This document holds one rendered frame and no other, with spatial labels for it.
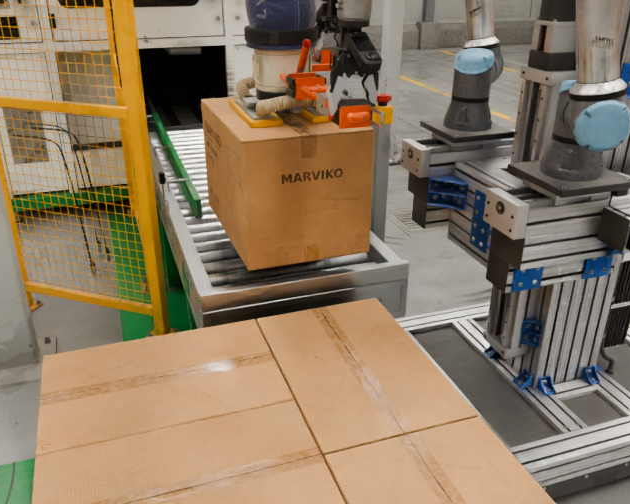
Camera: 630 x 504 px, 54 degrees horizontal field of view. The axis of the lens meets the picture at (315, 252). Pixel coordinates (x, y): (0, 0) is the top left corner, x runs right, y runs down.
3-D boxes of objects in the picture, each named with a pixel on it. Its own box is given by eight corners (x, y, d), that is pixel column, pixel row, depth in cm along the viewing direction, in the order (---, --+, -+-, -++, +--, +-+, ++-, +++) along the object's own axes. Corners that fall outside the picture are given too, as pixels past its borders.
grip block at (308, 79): (285, 94, 178) (284, 73, 176) (317, 92, 181) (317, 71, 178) (293, 100, 171) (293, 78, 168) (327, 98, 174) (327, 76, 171)
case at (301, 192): (208, 204, 238) (200, 98, 221) (307, 192, 251) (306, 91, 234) (248, 271, 187) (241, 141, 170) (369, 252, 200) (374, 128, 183)
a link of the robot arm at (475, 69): (446, 96, 194) (450, 51, 189) (457, 89, 205) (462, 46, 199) (485, 100, 190) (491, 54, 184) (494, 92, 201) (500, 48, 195)
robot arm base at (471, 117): (474, 118, 210) (478, 88, 206) (500, 129, 197) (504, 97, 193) (434, 122, 205) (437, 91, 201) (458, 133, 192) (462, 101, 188)
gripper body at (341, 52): (358, 71, 148) (360, 17, 143) (372, 77, 141) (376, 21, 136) (328, 72, 146) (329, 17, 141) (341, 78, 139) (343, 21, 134)
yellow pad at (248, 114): (228, 105, 212) (227, 90, 210) (257, 103, 215) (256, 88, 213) (251, 129, 183) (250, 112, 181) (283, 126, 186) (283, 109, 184)
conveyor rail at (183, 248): (138, 151, 395) (135, 121, 386) (147, 150, 396) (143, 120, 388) (203, 348, 198) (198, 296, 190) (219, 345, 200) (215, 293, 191)
